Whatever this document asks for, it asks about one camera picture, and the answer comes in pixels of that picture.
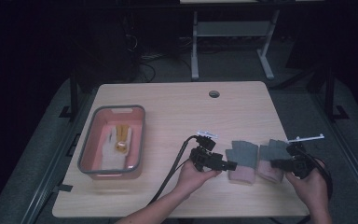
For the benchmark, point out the beige glove with orange ears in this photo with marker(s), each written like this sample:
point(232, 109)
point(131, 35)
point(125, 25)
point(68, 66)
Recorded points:
point(107, 155)

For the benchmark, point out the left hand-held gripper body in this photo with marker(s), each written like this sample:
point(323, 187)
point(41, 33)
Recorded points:
point(206, 158)

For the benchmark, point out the pink basin with grey rim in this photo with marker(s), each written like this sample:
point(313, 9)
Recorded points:
point(96, 149)

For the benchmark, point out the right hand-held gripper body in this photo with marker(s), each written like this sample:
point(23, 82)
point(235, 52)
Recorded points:
point(301, 161)

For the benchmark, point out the white metal desk frame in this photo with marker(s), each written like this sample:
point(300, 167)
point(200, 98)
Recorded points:
point(194, 56)

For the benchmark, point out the grey table edge bracket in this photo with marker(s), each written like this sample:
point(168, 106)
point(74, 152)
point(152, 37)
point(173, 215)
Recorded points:
point(62, 188)

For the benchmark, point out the grey and pink glove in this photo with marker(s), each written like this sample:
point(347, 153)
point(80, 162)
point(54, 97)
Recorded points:
point(272, 152)
point(244, 154)

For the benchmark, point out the beige glove with bunny face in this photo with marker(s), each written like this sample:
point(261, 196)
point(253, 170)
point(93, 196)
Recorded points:
point(122, 146)

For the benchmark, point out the person's left hand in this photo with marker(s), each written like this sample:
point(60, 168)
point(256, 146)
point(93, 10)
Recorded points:
point(192, 180)

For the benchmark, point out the black metal stand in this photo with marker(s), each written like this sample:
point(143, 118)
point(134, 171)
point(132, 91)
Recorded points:
point(330, 96)
point(73, 96)

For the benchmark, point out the person's right hand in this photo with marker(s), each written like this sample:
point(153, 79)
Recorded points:
point(313, 189)

